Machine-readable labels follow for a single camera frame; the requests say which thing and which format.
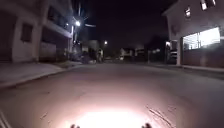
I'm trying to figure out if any building with lit windows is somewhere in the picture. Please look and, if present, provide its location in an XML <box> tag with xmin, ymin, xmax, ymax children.
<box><xmin>162</xmin><ymin>0</ymin><xmax>224</xmax><ymax>69</ymax></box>

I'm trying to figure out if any grey asphalt road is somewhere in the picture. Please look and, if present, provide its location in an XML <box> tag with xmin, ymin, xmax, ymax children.
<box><xmin>0</xmin><ymin>62</ymin><xmax>224</xmax><ymax>128</ymax></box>

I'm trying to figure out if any pavement beside lit building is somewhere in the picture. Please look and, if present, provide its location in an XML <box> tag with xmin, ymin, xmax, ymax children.
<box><xmin>156</xmin><ymin>63</ymin><xmax>224</xmax><ymax>74</ymax></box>

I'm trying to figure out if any street lamp pole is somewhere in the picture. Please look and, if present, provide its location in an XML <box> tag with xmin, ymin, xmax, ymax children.
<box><xmin>70</xmin><ymin>2</ymin><xmax>88</xmax><ymax>54</ymax></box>

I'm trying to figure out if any pale concrete pavement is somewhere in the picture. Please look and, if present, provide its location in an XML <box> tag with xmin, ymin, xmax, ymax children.
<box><xmin>0</xmin><ymin>60</ymin><xmax>84</xmax><ymax>88</ymax></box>

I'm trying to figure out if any dark parked vehicle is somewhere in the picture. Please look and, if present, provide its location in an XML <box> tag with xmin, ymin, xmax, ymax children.
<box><xmin>79</xmin><ymin>52</ymin><xmax>98</xmax><ymax>65</ymax></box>

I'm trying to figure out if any pale building with balconies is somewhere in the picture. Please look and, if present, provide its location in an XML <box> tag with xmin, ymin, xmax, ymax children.
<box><xmin>0</xmin><ymin>0</ymin><xmax>75</xmax><ymax>64</ymax></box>

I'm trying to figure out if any distant row of buildings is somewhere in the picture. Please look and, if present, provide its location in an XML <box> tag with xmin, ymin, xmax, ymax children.
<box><xmin>81</xmin><ymin>39</ymin><xmax>168</xmax><ymax>64</ymax></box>

